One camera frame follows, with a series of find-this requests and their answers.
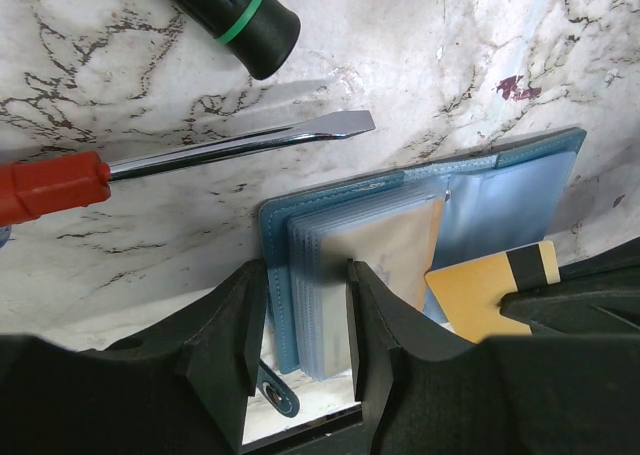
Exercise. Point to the black green screwdriver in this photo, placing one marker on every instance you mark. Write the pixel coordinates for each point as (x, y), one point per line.
(261, 34)

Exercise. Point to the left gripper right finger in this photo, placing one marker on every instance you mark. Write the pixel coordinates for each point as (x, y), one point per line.
(424, 390)

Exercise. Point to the blue red screwdriver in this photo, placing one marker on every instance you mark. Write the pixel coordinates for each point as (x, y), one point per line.
(30, 190)

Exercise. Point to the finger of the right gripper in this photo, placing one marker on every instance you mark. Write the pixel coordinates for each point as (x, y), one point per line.
(599, 295)

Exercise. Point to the teal leather card holder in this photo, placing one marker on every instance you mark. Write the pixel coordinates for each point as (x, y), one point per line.
(403, 223)

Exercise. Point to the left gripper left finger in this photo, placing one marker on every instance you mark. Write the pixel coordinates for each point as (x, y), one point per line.
(180, 386)

